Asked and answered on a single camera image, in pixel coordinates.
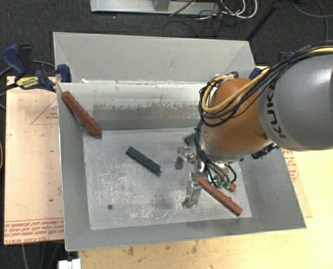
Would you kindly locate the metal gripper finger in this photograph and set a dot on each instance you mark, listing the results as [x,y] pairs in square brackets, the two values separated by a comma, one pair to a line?
[179,159]
[192,192]

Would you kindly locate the dark green flat block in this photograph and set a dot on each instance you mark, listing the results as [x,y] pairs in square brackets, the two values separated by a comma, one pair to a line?
[189,139]
[143,161]

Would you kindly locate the red-brown flat block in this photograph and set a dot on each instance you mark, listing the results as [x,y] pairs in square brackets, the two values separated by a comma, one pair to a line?
[224,198]
[82,114]
[232,187]

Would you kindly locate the grey metal bin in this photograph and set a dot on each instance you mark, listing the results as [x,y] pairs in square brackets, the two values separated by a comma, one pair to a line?
[127,195]

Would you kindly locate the brown cardboard board, red print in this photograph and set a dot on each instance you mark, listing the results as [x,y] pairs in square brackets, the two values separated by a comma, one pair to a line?
[32,155]

